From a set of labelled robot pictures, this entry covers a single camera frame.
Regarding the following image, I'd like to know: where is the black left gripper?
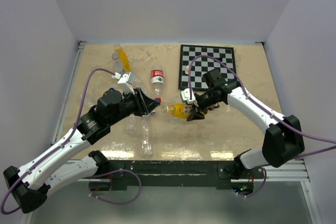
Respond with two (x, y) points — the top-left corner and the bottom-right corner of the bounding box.
(109, 87), (160, 125)

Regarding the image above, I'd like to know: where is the yellow tea bottle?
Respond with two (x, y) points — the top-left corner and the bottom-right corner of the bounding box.
(114, 44), (131, 72)

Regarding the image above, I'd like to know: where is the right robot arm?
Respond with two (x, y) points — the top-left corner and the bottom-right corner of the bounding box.
(181, 69), (305, 178)

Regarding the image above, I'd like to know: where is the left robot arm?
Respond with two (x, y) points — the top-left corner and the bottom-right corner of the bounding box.
(3, 88), (160, 214)

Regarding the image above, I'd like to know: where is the clear crushed bottle middle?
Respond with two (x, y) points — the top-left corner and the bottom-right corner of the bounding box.
(133, 77), (148, 94)

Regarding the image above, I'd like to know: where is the upright clear bottle white cap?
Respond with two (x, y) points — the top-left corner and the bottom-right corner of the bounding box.
(125, 115), (138, 135)

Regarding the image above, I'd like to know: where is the red label clear bottle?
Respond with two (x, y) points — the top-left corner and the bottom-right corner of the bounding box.
(151, 64), (164, 99)

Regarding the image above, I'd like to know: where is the long clear crushed bottle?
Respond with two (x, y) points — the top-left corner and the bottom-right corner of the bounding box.
(141, 116), (153, 158)

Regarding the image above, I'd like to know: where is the clear bottle far left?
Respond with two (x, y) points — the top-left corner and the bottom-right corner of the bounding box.
(79, 93), (96, 108)

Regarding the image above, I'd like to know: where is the cartoon fridge magnet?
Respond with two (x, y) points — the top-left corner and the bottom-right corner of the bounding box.
(207, 103), (220, 111)

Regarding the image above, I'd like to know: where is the white chess piece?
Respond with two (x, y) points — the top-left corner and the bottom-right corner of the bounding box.
(185, 65), (191, 76)

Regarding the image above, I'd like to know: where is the black white chessboard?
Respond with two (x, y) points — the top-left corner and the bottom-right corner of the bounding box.
(178, 45), (236, 91)

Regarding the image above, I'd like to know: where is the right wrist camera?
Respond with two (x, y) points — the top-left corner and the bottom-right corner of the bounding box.
(180, 88), (197, 106)

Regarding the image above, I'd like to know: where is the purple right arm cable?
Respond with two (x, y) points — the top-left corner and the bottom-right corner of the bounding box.
(187, 55), (336, 161)

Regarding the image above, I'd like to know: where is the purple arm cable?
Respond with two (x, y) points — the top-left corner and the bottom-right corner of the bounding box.
(0, 68), (119, 214)
(187, 55), (336, 161)

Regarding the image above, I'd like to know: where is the black base frame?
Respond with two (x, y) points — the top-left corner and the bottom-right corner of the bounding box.
(88, 151), (264, 191)

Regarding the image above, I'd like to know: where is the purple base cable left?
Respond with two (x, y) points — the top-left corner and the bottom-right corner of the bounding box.
(88, 168), (142, 204)

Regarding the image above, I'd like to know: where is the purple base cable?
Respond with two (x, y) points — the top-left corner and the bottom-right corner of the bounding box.
(88, 168), (142, 204)
(235, 167), (268, 198)

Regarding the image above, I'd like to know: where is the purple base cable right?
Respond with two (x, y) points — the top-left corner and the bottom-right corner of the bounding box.
(235, 167), (268, 198)

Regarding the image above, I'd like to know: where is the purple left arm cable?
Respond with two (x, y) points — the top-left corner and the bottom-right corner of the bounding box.
(0, 68), (119, 214)

